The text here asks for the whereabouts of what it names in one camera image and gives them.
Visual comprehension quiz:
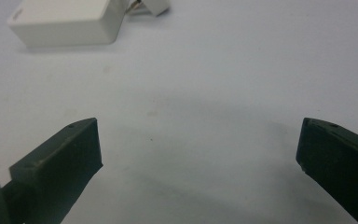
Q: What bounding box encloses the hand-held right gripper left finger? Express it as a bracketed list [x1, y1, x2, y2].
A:
[0, 117, 103, 224]

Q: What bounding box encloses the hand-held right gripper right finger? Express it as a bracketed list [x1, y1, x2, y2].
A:
[295, 117, 358, 224]

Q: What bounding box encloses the white rectangular box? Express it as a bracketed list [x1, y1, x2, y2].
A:
[7, 0, 128, 49]

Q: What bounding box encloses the small white plug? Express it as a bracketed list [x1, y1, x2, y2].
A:
[124, 0, 171, 17]

